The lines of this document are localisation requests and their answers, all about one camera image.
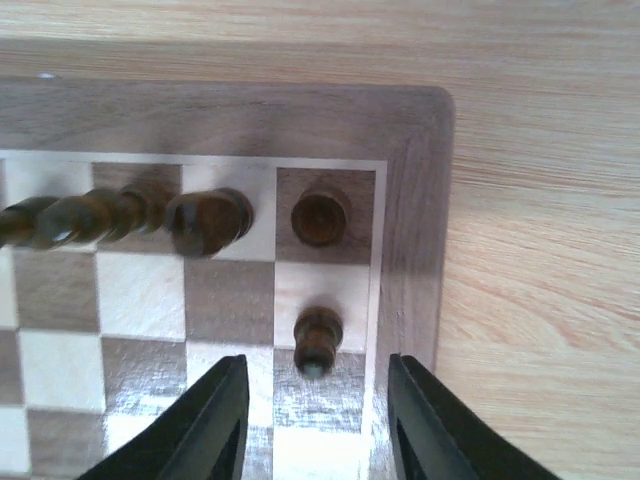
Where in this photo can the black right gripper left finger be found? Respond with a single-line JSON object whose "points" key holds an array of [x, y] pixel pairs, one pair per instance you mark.
{"points": [[202, 435]]}

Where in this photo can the wooden chess board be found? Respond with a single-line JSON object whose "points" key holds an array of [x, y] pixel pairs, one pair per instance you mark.
{"points": [[98, 340]]}

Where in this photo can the dark rook corner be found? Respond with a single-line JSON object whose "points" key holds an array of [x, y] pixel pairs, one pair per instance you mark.
{"points": [[320, 216]]}

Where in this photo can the dark pawn file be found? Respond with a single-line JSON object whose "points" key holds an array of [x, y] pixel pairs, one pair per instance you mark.
{"points": [[318, 333]]}

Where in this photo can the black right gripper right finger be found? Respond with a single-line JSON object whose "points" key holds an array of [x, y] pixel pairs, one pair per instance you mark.
{"points": [[434, 435]]}

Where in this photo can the dark knight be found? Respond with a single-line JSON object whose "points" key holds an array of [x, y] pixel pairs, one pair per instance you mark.
{"points": [[203, 223]]}

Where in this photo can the dark bishop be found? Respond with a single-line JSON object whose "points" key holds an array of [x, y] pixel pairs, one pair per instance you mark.
{"points": [[100, 215]]}

